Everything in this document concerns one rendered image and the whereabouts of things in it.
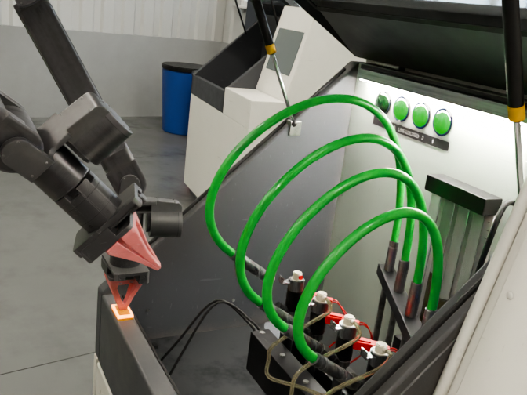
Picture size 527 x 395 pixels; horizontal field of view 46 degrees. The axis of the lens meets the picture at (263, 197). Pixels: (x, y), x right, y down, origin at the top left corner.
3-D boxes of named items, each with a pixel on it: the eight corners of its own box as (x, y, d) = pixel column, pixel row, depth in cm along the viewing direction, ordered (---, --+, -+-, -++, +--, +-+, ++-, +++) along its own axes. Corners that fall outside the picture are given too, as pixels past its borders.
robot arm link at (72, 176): (19, 161, 76) (13, 172, 71) (61, 123, 76) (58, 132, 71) (62, 199, 79) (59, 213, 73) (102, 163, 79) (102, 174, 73)
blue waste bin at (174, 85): (148, 125, 743) (152, 60, 720) (192, 125, 778) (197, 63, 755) (172, 137, 697) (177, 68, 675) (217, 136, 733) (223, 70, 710)
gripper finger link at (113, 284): (132, 295, 125) (135, 253, 122) (143, 313, 119) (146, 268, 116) (99, 300, 122) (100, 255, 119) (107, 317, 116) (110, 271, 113)
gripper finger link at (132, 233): (174, 266, 78) (121, 215, 75) (132, 302, 79) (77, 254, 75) (171, 244, 84) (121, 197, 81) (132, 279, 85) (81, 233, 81)
